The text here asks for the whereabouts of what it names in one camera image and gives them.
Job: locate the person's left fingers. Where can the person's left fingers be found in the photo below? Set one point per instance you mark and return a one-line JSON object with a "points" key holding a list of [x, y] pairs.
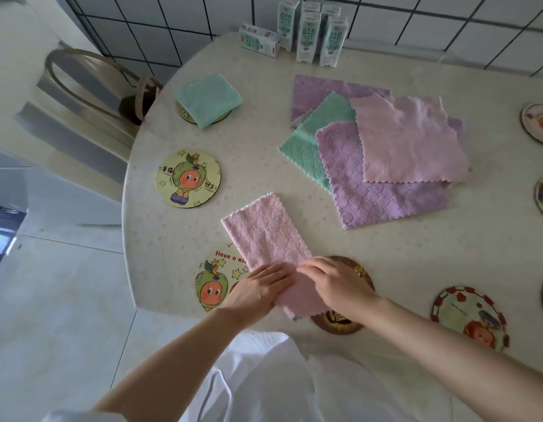
{"points": [[276, 276]]}

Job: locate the pink textured cloth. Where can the pink textured cloth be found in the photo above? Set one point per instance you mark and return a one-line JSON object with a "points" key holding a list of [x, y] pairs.
{"points": [[265, 235]]}

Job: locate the group of green white cartons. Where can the group of green white cartons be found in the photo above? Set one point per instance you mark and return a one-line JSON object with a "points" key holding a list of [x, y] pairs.
{"points": [[309, 37]]}

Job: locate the large purple cloth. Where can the large purple cloth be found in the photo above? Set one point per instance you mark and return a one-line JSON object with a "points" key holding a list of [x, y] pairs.
{"points": [[317, 90]]}

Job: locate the red-bordered round coaster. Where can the red-bordered round coaster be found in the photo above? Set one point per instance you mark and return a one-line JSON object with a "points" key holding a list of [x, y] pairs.
{"points": [[471, 318]]}

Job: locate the yellow round cartoon coaster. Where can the yellow round cartoon coaster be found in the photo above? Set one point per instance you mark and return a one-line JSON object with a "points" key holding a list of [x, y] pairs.
{"points": [[188, 177]]}

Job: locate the wooden chair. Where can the wooden chair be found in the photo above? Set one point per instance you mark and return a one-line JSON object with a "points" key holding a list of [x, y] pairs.
{"points": [[91, 122]]}

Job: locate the person's white garment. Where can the person's white garment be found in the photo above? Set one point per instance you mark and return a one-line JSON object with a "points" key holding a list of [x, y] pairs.
{"points": [[271, 382]]}

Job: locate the round coaster with lettering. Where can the round coaster with lettering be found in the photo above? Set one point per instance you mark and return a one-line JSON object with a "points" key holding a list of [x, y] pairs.
{"points": [[212, 281]]}

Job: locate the person's right fingers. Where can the person's right fingers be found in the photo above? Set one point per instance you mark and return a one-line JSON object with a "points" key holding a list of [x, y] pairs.
{"points": [[313, 268]]}

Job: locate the person's right forearm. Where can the person's right forearm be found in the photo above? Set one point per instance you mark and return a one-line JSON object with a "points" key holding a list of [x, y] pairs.
{"points": [[452, 351]]}

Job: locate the folded green cloth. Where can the folded green cloth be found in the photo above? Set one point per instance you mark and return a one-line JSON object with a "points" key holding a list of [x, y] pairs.
{"points": [[208, 101]]}

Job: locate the flat pink cloth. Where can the flat pink cloth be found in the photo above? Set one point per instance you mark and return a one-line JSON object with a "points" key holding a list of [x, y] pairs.
{"points": [[408, 138]]}

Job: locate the person's left forearm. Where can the person's left forearm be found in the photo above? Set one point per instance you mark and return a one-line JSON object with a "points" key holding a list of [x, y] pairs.
{"points": [[170, 369]]}

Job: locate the pale pink round coaster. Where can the pale pink round coaster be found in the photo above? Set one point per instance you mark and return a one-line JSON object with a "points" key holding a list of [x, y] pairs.
{"points": [[539, 122]]}

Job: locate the green textured cloth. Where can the green textured cloth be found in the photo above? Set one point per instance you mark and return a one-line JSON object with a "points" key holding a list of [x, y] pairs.
{"points": [[317, 127]]}

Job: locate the person's right hand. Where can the person's right hand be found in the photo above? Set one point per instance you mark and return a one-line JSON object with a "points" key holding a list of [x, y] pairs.
{"points": [[342, 290]]}

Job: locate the purple quilted-pattern cloth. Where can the purple quilted-pattern cloth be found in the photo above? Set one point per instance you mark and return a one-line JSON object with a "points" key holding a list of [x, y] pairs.
{"points": [[372, 202]]}

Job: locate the dark-rimmed yellow round coaster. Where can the dark-rimmed yellow round coaster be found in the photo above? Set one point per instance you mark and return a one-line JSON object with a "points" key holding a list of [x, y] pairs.
{"points": [[185, 115]]}

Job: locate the person's left hand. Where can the person's left hand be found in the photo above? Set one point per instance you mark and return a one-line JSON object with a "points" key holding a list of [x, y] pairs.
{"points": [[249, 296]]}

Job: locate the dark blurry object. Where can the dark blurry object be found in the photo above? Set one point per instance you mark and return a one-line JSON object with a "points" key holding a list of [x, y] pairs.
{"points": [[3, 237]]}

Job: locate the brown round coaster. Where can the brown round coaster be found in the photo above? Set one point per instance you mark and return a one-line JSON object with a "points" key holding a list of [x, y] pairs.
{"points": [[337, 323]]}

